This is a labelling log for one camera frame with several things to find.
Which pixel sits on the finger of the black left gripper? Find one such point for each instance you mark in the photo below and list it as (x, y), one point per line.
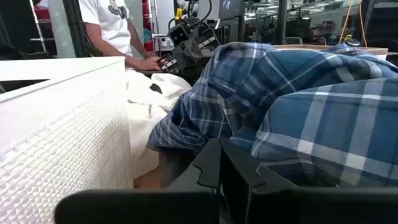
(207, 37)
(168, 63)

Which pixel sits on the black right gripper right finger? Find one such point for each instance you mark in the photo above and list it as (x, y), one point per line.
(311, 208)

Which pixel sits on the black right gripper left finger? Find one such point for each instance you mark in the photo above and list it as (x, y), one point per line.
(140, 208)

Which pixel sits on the blue plaid shirt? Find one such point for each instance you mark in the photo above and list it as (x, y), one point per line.
(326, 124)

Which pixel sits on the person's hand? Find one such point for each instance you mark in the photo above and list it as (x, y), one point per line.
(150, 63)

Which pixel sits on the yellow clip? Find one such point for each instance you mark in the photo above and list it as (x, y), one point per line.
(178, 14)

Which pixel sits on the dark computer monitor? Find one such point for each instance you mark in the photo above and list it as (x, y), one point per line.
(231, 7)

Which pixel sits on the smooth off-white garment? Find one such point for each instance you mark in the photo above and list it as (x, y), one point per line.
(143, 118)

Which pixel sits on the person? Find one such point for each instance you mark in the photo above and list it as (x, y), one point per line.
(109, 21)

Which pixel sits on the dark structural pillar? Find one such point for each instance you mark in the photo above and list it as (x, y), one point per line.
(282, 21)

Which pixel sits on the grey chair back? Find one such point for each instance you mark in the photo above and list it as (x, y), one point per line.
(293, 40)

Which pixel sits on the white textured plastic bin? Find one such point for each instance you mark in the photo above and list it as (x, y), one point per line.
(62, 140)

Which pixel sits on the metal shelf rack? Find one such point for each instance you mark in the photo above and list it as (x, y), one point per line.
(38, 28)

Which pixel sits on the black device with yellow-green top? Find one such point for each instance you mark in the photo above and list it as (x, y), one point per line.
(351, 41)

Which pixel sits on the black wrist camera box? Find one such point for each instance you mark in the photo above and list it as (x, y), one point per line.
(178, 34)

